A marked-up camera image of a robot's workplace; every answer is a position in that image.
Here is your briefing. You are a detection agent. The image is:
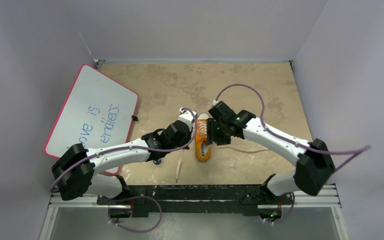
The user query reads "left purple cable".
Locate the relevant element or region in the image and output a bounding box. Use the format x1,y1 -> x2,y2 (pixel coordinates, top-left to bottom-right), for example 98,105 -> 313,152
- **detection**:
49,106 -> 199,234

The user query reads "pink framed whiteboard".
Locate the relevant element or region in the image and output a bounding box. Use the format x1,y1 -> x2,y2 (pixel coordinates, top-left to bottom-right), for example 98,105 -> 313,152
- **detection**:
44,64 -> 139,158

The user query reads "small black clip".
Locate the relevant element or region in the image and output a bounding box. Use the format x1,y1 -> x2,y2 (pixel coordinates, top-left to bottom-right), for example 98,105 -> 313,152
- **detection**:
131,115 -> 139,122

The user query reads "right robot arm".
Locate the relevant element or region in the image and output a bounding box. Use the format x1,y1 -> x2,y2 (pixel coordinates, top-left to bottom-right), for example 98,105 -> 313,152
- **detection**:
207,101 -> 336,204

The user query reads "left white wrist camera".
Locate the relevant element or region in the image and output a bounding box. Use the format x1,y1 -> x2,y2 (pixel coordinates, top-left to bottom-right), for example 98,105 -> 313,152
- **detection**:
177,107 -> 197,131

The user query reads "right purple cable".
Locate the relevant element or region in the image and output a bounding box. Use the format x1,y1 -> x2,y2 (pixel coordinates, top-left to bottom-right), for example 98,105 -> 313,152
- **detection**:
214,83 -> 372,226

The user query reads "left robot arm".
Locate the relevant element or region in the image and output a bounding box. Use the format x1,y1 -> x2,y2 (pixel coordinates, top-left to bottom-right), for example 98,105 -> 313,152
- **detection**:
49,107 -> 198,205

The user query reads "purple cable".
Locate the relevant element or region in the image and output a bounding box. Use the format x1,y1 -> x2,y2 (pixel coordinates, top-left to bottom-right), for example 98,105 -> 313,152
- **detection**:
214,83 -> 372,226
49,106 -> 199,234

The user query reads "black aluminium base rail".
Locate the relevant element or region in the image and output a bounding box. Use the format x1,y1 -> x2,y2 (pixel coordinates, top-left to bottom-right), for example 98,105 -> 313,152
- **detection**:
50,184 -> 341,222

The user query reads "white shoelace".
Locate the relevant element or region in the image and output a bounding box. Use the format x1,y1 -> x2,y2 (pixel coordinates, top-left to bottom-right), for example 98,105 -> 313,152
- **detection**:
174,123 -> 269,184

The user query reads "blue black stapler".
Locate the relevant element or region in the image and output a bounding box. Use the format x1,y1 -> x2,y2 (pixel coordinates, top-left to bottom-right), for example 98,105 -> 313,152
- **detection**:
152,158 -> 162,165

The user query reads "orange canvas sneaker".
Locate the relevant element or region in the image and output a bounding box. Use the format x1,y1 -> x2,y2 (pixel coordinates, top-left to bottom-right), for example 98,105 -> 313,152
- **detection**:
194,112 -> 211,163

